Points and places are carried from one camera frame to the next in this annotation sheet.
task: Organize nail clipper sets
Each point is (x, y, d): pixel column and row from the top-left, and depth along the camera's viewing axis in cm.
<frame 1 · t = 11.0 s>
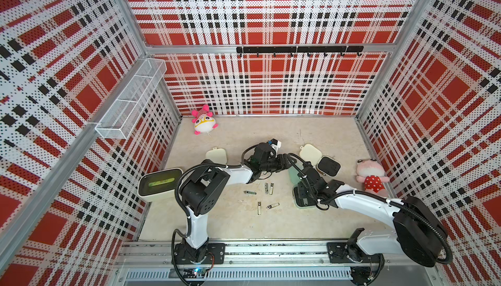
left hand: (296, 162, 88), fingers open
right hand: (305, 186, 88), fingers open
pink white owl plush: (203, 120, 111), point 9 cm above the table
pink frog plush red dress: (371, 173, 92), point 6 cm above the table
cream manicure case right: (327, 165, 102), on the table
silver clipper pair left: (266, 188, 93), on the table
silver clipper pair right: (271, 189, 93), on the table
green small clipper: (247, 192, 91), on the table
silver clipper bottom left: (259, 208, 86), point 2 cm above the table
silver clipper bottom right: (273, 206, 87), on the table

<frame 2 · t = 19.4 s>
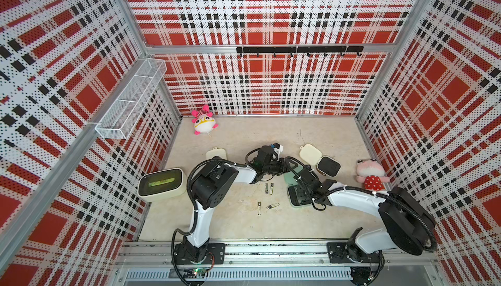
left hand: (297, 166, 91), fingers open
right hand: (305, 190, 90), fingers open
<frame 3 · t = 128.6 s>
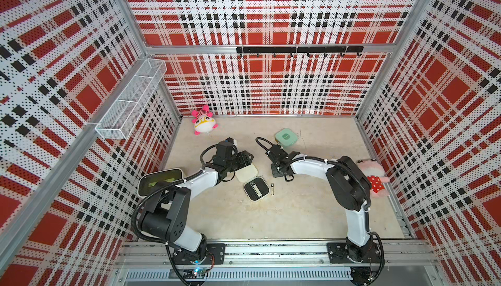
left hand: (252, 157, 92), fingers open
right hand: (282, 169, 97), fingers closed
cream manicure case left: (248, 174, 93), point 5 cm above the table
mint green manicure case: (286, 137, 110), point 3 cm above the table
silver nail clipper: (256, 189, 92), on the table
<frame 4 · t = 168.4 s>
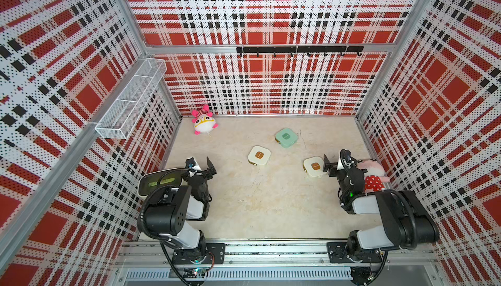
left hand: (201, 160, 90), fingers open
right hand: (337, 154, 90), fingers open
cream manicure case left: (258, 155, 103), point 2 cm above the table
